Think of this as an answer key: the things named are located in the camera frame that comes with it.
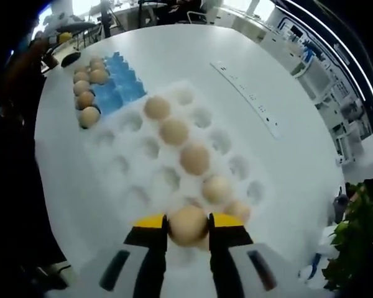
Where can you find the green potted plant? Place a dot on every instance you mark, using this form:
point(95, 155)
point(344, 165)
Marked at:
point(354, 236)

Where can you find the white blue object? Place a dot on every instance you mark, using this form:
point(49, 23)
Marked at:
point(312, 268)

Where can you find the person's dark clothed torso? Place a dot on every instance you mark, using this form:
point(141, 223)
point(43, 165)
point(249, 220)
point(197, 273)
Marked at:
point(15, 186)

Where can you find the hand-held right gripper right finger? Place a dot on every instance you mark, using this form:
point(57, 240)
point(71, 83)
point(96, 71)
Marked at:
point(225, 239)

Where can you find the small black object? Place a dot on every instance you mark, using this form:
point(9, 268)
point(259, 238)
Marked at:
point(71, 59)

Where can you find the white power socket strip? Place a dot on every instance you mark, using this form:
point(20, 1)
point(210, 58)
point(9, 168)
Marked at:
point(246, 96)

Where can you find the white mesh chair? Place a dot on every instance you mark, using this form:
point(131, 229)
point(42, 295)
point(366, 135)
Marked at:
point(345, 142)
point(307, 68)

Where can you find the black monitor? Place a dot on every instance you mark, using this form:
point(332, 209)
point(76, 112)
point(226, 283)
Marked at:
point(296, 31)

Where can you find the white office chair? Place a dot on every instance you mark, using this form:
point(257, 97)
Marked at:
point(197, 17)

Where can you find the blue trimmed display wall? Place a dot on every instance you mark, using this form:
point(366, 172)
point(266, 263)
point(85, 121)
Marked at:
point(314, 46)

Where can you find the blue egg tray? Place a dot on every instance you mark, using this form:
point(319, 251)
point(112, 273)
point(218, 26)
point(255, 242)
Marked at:
point(124, 83)

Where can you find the white cabinet row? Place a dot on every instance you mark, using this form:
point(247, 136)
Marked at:
point(276, 40)

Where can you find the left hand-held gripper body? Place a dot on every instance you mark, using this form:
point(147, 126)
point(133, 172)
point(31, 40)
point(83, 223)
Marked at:
point(56, 21)

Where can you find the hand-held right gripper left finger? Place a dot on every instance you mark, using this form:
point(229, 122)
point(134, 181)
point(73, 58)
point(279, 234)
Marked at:
point(150, 239)

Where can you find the white table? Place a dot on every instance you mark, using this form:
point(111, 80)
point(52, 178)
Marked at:
point(189, 52)

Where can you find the white foam egg tray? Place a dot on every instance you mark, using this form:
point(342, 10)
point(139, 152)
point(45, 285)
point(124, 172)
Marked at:
point(136, 174)

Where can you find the cluster of brown eggs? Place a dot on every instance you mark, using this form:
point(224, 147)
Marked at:
point(89, 116)

